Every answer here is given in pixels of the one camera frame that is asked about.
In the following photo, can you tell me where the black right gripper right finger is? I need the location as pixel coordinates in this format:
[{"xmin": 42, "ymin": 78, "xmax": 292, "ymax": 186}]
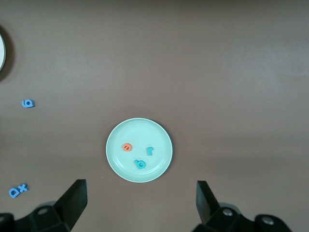
[{"xmin": 193, "ymin": 180, "xmax": 252, "ymax": 232}]

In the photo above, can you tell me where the beige plate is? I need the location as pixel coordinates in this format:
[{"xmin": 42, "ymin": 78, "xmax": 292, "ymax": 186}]
[{"xmin": 0, "ymin": 25, "xmax": 7, "ymax": 80}]

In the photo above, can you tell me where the pale green plate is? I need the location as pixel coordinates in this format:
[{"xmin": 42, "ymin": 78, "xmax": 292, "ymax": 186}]
[{"xmin": 105, "ymin": 117, "xmax": 173, "ymax": 183}]

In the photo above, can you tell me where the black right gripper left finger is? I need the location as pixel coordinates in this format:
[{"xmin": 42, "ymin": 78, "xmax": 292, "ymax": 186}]
[{"xmin": 28, "ymin": 179, "xmax": 87, "ymax": 232}]

